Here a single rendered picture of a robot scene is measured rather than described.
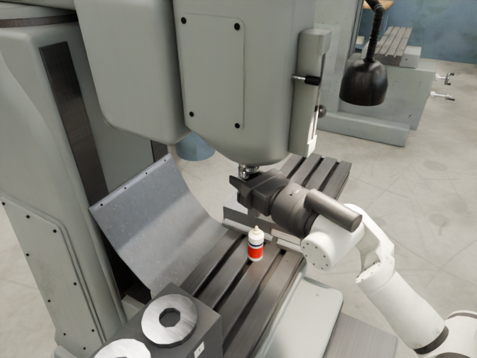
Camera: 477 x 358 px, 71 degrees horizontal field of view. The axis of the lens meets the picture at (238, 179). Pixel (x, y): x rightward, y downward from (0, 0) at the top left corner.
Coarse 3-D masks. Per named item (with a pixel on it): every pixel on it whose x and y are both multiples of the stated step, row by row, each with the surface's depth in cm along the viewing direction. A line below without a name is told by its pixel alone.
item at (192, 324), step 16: (176, 288) 61; (160, 304) 57; (176, 304) 57; (192, 304) 57; (128, 320) 56; (144, 320) 54; (160, 320) 56; (176, 320) 56; (192, 320) 54; (208, 320) 56; (112, 336) 54; (128, 336) 53; (144, 336) 53; (160, 336) 52; (176, 336) 52; (192, 336) 53; (208, 336) 55; (96, 352) 51; (112, 352) 50; (128, 352) 50; (144, 352) 50; (160, 352) 51; (176, 352) 51; (192, 352) 52; (208, 352) 57
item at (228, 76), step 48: (192, 0) 48; (240, 0) 45; (288, 0) 45; (192, 48) 52; (240, 48) 48; (288, 48) 49; (192, 96) 57; (240, 96) 52; (288, 96) 55; (240, 144) 57; (288, 144) 62
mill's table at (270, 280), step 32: (288, 160) 133; (320, 160) 137; (224, 256) 93; (288, 256) 92; (192, 288) 83; (224, 288) 83; (256, 288) 84; (288, 288) 89; (224, 320) 76; (256, 320) 76; (224, 352) 72; (256, 352) 77
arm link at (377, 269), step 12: (348, 204) 61; (372, 228) 58; (360, 240) 61; (372, 240) 58; (384, 240) 57; (360, 252) 62; (372, 252) 59; (384, 252) 56; (372, 264) 59; (384, 264) 55; (360, 276) 58; (372, 276) 54; (384, 276) 54; (360, 288) 57; (372, 288) 54
